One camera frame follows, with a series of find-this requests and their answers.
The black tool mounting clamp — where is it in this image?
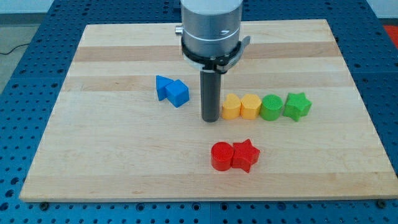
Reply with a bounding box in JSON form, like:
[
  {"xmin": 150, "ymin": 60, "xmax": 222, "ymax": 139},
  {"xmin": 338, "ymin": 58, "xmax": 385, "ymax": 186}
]
[{"xmin": 181, "ymin": 36, "xmax": 251, "ymax": 74}]

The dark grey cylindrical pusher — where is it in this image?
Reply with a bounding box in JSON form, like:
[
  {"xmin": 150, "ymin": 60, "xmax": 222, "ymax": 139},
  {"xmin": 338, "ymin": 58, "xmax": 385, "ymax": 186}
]
[{"xmin": 200, "ymin": 71, "xmax": 221, "ymax": 123}]

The blue cube block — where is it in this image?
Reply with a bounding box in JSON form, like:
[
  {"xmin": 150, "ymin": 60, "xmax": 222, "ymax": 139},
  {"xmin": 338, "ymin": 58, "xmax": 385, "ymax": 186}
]
[{"xmin": 165, "ymin": 80, "xmax": 190, "ymax": 108}]

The blue triangle block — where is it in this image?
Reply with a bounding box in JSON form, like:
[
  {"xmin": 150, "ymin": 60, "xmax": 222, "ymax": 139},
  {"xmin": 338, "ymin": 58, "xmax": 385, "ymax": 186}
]
[{"xmin": 155, "ymin": 75, "xmax": 174, "ymax": 101}]

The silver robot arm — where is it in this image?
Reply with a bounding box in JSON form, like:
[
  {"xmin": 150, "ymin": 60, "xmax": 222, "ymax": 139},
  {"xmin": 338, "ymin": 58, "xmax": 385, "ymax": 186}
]
[{"xmin": 175, "ymin": 0, "xmax": 251, "ymax": 123}]

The yellow teardrop block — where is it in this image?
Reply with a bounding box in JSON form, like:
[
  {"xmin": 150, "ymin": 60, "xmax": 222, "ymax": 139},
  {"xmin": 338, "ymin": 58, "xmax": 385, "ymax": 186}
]
[{"xmin": 221, "ymin": 93, "xmax": 241, "ymax": 120}]

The yellow heart block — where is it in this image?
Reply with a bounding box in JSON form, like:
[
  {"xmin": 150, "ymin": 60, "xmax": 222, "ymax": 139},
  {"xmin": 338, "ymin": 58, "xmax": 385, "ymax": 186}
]
[{"xmin": 241, "ymin": 94, "xmax": 262, "ymax": 120}]

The green cylinder block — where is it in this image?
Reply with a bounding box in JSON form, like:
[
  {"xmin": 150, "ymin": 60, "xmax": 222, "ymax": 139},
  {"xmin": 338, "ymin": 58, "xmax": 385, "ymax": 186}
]
[{"xmin": 260, "ymin": 95, "xmax": 284, "ymax": 121}]

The red cylinder block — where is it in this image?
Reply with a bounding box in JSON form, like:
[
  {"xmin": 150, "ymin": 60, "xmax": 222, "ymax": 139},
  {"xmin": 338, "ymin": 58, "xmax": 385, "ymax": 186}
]
[{"xmin": 211, "ymin": 142, "xmax": 234, "ymax": 171}]

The red star block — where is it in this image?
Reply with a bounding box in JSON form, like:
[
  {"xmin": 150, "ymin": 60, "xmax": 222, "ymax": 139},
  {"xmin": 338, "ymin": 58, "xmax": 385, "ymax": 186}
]
[{"xmin": 231, "ymin": 139, "xmax": 260, "ymax": 173}]

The green star block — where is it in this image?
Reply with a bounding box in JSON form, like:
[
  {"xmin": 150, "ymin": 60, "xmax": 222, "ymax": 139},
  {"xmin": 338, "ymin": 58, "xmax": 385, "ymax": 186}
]
[{"xmin": 282, "ymin": 93, "xmax": 312, "ymax": 122}]

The wooden board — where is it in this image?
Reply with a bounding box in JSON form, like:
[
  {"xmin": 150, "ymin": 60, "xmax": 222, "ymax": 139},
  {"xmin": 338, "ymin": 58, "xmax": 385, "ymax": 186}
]
[{"xmin": 20, "ymin": 19, "xmax": 397, "ymax": 202}]

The black cable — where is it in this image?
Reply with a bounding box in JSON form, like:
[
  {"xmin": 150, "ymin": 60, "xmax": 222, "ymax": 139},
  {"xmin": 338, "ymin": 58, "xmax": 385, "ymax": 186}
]
[{"xmin": 0, "ymin": 42, "xmax": 31, "ymax": 56}]

